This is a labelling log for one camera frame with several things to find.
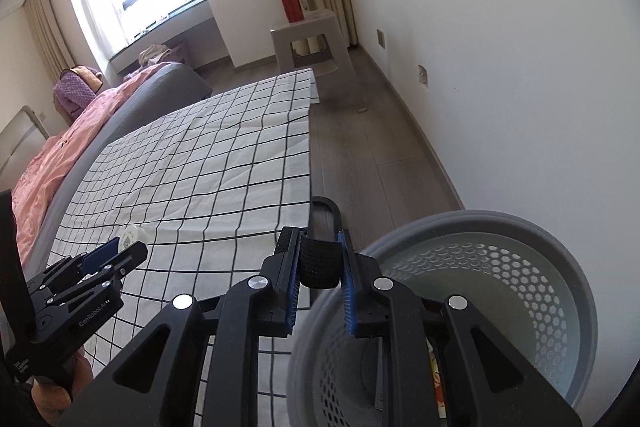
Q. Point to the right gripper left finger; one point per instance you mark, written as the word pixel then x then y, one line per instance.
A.
pixel 279 306

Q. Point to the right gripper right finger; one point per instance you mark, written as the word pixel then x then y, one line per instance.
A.
pixel 363 314

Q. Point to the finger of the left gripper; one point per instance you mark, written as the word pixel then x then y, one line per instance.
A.
pixel 102 255
pixel 127 260

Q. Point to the black pouch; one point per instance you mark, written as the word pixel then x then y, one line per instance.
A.
pixel 320 263

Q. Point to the red white snack wrapper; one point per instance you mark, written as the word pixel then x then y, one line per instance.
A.
pixel 439 395

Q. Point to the grey plastic trash basket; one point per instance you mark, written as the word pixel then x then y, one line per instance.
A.
pixel 505 306

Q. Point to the left hand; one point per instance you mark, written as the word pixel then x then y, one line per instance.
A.
pixel 52 400

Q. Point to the small white round lid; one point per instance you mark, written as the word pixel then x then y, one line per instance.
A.
pixel 132 234

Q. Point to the pink quilt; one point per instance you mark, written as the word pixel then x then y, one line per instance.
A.
pixel 34 191

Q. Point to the checkered white bed sheet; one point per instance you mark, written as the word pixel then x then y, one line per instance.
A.
pixel 211 186

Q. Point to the grey padded headboard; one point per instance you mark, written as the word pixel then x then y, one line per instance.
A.
pixel 21 140

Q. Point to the grey bed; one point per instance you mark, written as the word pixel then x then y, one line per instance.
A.
pixel 173 87

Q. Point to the purple bag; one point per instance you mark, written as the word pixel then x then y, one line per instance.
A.
pixel 76 88

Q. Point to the beige clothes on sill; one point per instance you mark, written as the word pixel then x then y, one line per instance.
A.
pixel 152 55

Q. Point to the grey plastic stool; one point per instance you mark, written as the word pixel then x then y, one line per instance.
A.
pixel 314 40

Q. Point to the beige left curtain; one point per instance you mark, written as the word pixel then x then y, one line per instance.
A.
pixel 48 38

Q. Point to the red water bottle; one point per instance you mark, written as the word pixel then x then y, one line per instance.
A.
pixel 293 10

